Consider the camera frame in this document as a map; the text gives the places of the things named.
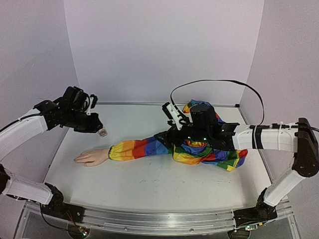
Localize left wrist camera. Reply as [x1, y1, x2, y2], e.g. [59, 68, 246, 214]
[84, 94, 98, 116]

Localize aluminium front rail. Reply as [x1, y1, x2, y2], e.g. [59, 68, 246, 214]
[24, 189, 297, 236]

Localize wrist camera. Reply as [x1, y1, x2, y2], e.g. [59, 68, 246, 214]
[162, 102, 190, 130]
[84, 94, 98, 116]

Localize rainbow striped sleeve cloth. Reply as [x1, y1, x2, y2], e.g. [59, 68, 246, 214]
[108, 99, 248, 172]

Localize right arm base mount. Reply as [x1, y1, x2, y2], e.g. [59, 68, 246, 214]
[233, 188, 278, 229]

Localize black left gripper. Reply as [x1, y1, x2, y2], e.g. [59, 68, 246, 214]
[66, 110, 102, 133]

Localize clear glitter nail polish bottle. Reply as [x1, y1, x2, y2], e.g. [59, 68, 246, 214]
[97, 127, 108, 137]

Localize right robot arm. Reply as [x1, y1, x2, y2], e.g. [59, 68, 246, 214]
[159, 102, 319, 226]

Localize mannequin hand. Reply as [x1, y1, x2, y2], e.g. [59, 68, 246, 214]
[74, 148, 110, 167]

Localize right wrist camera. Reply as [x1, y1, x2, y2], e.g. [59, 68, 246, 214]
[162, 102, 190, 130]

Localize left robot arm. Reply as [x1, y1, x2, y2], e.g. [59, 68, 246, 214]
[0, 86, 104, 218]

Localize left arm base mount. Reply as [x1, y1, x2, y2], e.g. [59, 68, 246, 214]
[40, 183, 85, 223]

